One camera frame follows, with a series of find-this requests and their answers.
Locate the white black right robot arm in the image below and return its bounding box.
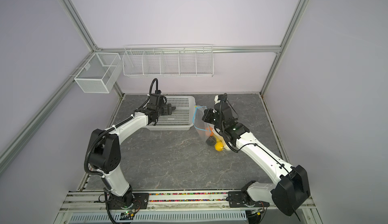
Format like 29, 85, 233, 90
202, 93, 311, 216

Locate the aluminium front rail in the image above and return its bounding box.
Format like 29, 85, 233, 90
60, 188, 316, 213

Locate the white perforated plastic basket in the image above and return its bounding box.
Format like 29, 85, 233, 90
146, 95, 196, 131

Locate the orange toy fruit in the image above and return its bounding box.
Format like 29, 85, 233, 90
206, 127, 213, 134

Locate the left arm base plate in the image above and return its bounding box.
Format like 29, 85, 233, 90
108, 192, 149, 210

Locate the clear zip top bag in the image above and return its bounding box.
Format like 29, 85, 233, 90
193, 105, 232, 152

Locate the yellow toy lemon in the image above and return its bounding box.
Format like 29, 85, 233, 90
214, 141, 224, 151

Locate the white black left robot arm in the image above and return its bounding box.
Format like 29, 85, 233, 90
83, 78, 175, 209

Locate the white wire wall shelf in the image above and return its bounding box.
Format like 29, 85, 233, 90
122, 44, 214, 77

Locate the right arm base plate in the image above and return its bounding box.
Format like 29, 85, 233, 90
226, 190, 270, 208

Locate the white mesh wall box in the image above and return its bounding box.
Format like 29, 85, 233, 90
74, 52, 123, 94

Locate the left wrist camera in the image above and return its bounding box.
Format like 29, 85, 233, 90
147, 94, 166, 108

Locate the white vent grille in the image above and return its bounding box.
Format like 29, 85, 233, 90
69, 210, 248, 224

